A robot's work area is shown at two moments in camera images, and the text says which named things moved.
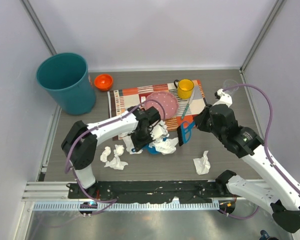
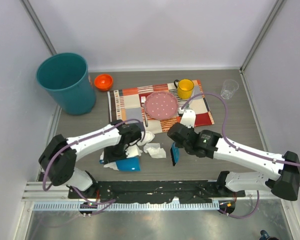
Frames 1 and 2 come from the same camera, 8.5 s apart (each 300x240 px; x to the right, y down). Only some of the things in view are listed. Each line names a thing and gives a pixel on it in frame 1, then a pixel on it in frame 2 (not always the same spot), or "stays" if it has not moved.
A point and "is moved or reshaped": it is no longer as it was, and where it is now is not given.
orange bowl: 103,82 stays
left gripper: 138,145 -> 108,158
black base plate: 152,192 stays
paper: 203,164 -> 154,150
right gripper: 200,120 -> 191,129
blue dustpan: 150,150 -> 131,164
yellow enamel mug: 185,87 stays
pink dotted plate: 168,101 stays
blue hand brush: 184,132 is moved or reshaped
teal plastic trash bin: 66,75 stays
